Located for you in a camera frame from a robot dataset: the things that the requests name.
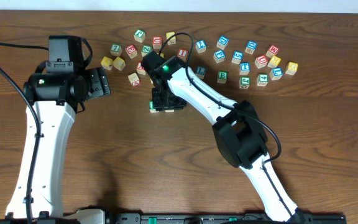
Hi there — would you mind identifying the blue L block right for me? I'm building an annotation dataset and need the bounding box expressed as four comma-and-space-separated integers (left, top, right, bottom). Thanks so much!
269, 67, 283, 80

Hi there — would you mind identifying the red U block right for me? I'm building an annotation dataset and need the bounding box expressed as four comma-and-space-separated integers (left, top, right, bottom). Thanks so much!
255, 55, 268, 69

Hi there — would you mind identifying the green Z letter block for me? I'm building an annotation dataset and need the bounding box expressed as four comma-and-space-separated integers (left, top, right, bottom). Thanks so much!
141, 45, 152, 57

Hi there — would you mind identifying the yellow C letter block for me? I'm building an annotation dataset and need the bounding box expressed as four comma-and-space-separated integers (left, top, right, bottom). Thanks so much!
113, 57, 126, 71

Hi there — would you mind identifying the blue P letter block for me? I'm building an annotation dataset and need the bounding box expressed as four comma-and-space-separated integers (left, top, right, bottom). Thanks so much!
213, 50, 226, 63

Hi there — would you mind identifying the blue L letter block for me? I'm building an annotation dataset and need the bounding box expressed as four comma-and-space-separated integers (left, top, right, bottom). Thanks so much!
195, 66, 206, 79

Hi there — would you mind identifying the yellow block top row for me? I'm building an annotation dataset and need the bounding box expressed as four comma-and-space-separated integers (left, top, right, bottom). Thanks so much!
166, 31, 176, 45

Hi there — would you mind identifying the blue 5 number block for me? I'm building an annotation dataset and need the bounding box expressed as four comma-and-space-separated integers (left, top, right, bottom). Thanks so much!
231, 50, 244, 64

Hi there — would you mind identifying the yellow X letter block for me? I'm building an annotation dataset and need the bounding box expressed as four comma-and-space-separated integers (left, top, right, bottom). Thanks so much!
267, 55, 281, 68

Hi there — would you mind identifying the blue T letter block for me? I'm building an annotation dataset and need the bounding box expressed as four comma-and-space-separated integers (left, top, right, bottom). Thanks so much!
239, 62, 250, 75

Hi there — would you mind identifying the red U letter block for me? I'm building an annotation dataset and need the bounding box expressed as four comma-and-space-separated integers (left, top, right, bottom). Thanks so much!
152, 36, 162, 49

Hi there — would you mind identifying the red A letter block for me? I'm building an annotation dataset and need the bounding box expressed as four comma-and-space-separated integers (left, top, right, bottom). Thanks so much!
137, 62, 146, 75

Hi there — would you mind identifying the yellow K letter block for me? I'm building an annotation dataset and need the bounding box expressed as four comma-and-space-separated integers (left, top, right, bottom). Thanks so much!
101, 57, 113, 70

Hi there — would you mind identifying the blue 2 number block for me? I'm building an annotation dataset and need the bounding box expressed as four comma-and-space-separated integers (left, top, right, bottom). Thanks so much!
195, 40, 207, 54

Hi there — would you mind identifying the green J block right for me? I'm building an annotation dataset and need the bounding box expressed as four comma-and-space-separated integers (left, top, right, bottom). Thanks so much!
239, 77, 250, 89

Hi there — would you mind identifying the blue D letter block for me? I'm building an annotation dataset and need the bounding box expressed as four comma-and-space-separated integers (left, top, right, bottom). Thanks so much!
216, 35, 229, 50

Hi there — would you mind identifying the green 4 number block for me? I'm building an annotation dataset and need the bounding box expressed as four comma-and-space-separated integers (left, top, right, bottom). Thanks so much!
257, 73, 269, 86

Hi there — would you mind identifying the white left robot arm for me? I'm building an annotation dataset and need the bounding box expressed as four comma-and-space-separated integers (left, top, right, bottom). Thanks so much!
0, 35, 111, 223

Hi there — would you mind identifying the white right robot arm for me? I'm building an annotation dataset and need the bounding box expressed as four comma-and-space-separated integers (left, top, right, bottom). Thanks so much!
141, 51, 306, 223

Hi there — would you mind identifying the yellow G letter block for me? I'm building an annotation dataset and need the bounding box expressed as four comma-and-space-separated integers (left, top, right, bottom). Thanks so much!
285, 62, 298, 75

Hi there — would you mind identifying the green J letter block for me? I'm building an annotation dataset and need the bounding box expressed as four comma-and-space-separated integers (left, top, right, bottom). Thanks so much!
134, 29, 146, 43

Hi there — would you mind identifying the green R letter block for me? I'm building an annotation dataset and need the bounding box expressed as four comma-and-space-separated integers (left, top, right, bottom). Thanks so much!
149, 100, 158, 113

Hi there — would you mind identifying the green B letter block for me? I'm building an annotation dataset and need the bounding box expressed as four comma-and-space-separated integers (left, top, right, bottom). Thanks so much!
217, 71, 228, 83

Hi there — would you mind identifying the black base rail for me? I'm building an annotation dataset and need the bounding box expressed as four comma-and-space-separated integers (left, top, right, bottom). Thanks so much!
108, 213, 347, 224

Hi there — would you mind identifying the red I letter block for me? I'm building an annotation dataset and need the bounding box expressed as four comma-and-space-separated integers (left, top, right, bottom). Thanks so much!
177, 49, 189, 62

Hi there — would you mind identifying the red M letter block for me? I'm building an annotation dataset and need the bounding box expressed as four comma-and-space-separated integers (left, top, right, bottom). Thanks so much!
265, 45, 280, 58

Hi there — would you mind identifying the red E letter block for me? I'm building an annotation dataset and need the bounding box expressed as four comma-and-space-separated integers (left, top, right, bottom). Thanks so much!
125, 44, 138, 58

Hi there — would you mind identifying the green V letter block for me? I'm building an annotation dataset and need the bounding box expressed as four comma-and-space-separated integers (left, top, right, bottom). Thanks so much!
110, 44, 122, 57

